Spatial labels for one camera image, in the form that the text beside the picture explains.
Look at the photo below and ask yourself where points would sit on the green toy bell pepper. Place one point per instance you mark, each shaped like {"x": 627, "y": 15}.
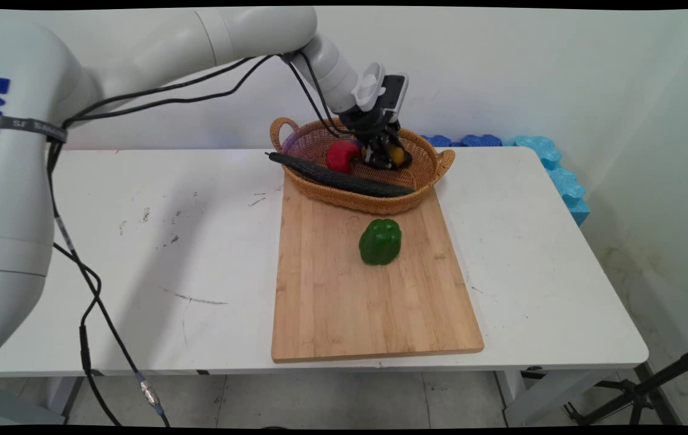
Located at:
{"x": 380, "y": 241}

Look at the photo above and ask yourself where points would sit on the woven wicker basket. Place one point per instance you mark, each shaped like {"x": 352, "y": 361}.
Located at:
{"x": 422, "y": 163}

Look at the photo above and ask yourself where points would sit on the black tripod stand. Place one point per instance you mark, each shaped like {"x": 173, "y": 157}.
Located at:
{"x": 646, "y": 389}

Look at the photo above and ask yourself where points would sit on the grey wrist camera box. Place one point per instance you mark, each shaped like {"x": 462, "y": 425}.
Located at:
{"x": 389, "y": 90}

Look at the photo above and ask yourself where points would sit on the dark green toy cucumber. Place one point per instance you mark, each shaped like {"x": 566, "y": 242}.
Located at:
{"x": 332, "y": 176}

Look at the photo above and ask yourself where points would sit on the wooden cutting board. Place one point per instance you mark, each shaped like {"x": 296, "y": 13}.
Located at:
{"x": 368, "y": 302}

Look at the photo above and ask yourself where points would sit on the light blue foam mat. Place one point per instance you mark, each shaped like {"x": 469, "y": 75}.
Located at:
{"x": 564, "y": 184}

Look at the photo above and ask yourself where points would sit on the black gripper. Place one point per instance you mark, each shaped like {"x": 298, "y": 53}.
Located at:
{"x": 374, "y": 127}

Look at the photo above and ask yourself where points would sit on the red toy bell pepper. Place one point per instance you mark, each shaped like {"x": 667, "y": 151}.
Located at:
{"x": 341, "y": 157}

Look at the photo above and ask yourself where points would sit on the white table leg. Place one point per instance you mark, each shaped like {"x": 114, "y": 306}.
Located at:
{"x": 23, "y": 402}
{"x": 537, "y": 396}

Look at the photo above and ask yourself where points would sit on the yellow toy bell pepper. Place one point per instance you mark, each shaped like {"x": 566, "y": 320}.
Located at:
{"x": 396, "y": 157}

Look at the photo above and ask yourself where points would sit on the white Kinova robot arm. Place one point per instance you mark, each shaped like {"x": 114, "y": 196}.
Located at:
{"x": 23, "y": 151}

